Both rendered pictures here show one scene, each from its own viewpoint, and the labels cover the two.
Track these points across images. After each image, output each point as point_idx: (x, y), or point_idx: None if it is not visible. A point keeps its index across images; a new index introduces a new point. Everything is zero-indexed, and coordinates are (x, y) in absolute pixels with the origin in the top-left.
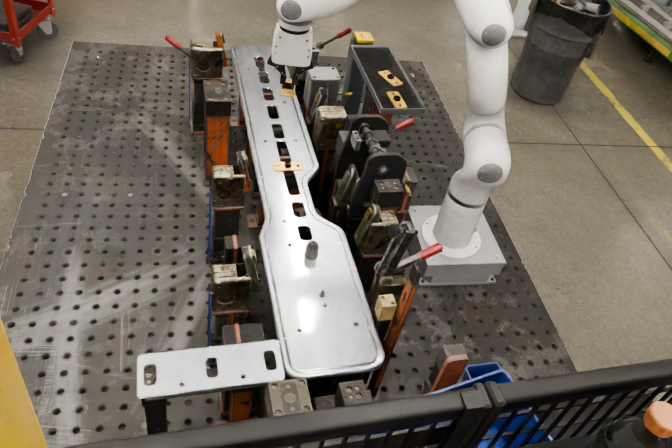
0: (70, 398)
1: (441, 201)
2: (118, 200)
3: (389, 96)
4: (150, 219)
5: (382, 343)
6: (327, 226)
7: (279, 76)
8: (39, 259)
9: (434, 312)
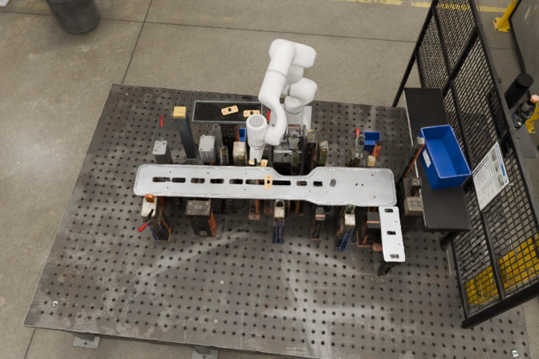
0: (356, 310)
1: None
2: (226, 288)
3: (248, 115)
4: (245, 271)
5: None
6: (314, 173)
7: (179, 171)
8: (269, 332)
9: None
